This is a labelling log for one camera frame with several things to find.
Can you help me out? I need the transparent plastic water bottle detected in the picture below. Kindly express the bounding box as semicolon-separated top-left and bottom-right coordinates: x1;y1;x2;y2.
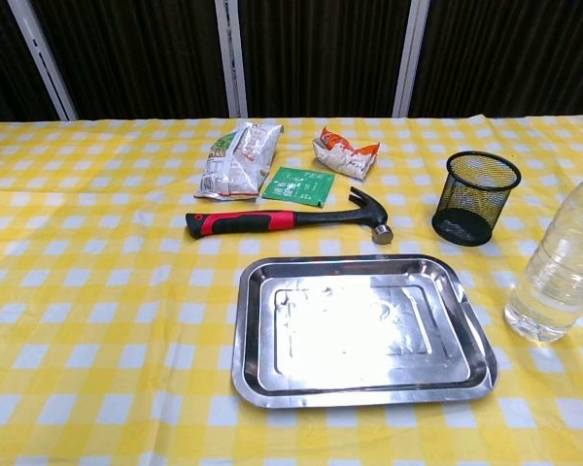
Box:
503;167;583;344

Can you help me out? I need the stainless steel rectangular tray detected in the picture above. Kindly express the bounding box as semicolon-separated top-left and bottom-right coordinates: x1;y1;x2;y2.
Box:
230;253;499;410

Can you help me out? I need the green tea sachet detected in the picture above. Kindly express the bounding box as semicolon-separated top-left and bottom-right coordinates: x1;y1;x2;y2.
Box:
261;166;336;208

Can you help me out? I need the red black claw hammer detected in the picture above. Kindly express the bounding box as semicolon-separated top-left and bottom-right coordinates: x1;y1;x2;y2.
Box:
185;185;394;246

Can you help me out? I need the silver green snack bag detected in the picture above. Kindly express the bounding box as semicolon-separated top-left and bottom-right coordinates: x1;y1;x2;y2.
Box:
193;120;286;202

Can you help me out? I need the orange white crumpled snack bag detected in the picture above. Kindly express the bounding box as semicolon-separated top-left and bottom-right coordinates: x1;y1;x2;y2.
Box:
311;126;382;182

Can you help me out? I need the black mesh pen holder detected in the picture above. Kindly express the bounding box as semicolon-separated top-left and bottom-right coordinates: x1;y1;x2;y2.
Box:
430;150;523;248

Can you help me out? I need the yellow white checked tablecloth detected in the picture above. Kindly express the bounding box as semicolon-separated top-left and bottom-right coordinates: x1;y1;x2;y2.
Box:
0;114;583;466

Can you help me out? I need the white partition post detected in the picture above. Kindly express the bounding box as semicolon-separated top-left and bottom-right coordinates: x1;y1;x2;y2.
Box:
214;0;250;118
392;0;431;118
6;0;80;122

